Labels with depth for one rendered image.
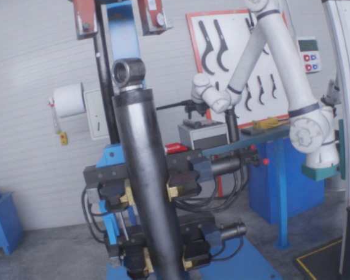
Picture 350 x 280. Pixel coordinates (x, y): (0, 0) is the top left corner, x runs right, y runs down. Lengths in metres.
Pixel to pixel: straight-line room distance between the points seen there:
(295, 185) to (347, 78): 1.80
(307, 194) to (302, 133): 1.93
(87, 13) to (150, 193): 0.98
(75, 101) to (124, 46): 0.66
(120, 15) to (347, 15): 1.42
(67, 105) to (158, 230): 1.27
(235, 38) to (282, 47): 2.65
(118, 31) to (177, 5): 1.90
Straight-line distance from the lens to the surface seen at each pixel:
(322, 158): 1.39
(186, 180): 1.46
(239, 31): 3.88
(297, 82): 1.20
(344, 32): 1.35
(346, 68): 1.31
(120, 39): 1.96
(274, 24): 1.23
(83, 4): 1.54
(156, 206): 1.53
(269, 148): 2.67
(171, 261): 1.71
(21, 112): 3.78
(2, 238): 3.53
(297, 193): 2.99
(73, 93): 2.36
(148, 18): 1.60
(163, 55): 3.58
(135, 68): 1.48
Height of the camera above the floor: 1.43
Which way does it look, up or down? 7 degrees down
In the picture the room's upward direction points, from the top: 11 degrees counter-clockwise
